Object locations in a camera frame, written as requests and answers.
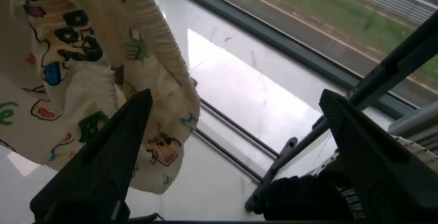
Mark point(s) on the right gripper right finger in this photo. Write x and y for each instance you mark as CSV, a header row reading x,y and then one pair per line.
x,y
376,169

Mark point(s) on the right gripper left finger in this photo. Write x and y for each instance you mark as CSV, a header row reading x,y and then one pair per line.
x,y
102,169

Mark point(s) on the cream printed garment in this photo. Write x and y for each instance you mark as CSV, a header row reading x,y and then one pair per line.
x,y
68,63

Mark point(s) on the black clothes rack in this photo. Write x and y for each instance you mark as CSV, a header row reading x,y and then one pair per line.
x,y
393,66

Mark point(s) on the beige curtain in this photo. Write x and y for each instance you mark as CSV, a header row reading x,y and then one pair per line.
x,y
417,121

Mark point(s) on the black garment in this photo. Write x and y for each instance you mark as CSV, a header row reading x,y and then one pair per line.
x,y
301,200

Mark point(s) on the window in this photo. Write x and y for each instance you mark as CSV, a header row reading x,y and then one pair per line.
x,y
308,11

